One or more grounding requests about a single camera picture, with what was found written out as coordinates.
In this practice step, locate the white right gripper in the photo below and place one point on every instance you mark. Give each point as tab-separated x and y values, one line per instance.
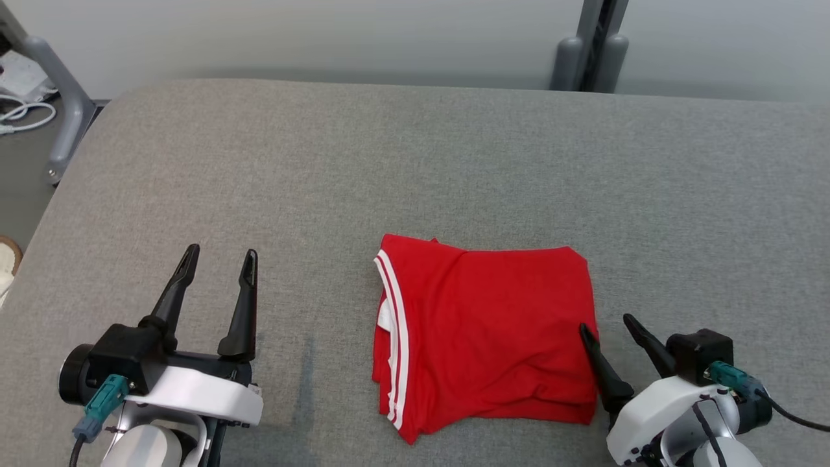
642	415

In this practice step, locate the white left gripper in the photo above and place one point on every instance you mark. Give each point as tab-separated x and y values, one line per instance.
201	395

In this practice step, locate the red jersey with black lettering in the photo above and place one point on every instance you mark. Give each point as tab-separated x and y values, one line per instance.
493	324

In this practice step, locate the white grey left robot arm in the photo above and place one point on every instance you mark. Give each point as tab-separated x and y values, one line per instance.
146	447

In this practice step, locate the brown and white shoe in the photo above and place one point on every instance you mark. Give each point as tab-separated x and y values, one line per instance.
8	266

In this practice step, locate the white flat box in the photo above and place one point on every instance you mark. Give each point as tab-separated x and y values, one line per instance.
23	74

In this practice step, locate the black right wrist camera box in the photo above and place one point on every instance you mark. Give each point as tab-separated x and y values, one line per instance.
700	350

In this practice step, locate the grey metal frame leg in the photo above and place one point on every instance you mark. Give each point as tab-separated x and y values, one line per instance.
65	84

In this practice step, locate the grey metal partition post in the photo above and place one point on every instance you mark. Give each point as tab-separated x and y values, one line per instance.
590	45

